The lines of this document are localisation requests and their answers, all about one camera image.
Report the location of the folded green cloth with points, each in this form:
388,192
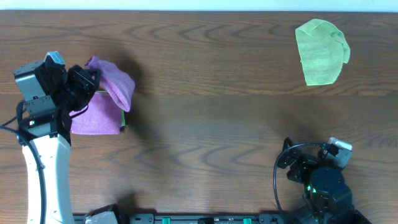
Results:
123,121

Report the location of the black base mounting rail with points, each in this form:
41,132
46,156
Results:
114,214

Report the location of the light green crumpled cloth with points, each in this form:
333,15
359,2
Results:
323,51

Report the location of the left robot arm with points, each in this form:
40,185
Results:
46,145

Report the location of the purple microfiber cloth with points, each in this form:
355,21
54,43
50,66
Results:
119,85

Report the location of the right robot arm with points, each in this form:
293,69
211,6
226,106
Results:
318,167

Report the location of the folded purple cloth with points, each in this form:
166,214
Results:
103,117

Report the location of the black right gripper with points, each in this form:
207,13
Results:
305,162

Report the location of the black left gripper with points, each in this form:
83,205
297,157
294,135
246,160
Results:
84,83

